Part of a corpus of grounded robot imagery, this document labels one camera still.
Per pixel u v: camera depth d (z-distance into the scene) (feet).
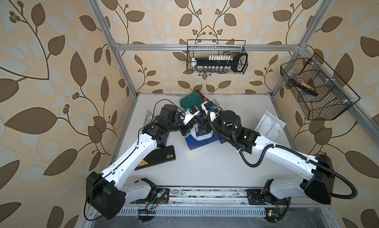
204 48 2.99
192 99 3.68
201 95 3.63
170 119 1.89
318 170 1.34
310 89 2.47
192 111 2.03
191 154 2.92
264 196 2.15
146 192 2.04
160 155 2.85
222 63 2.78
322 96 2.38
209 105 1.88
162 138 1.75
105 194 1.25
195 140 2.62
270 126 2.64
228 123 1.68
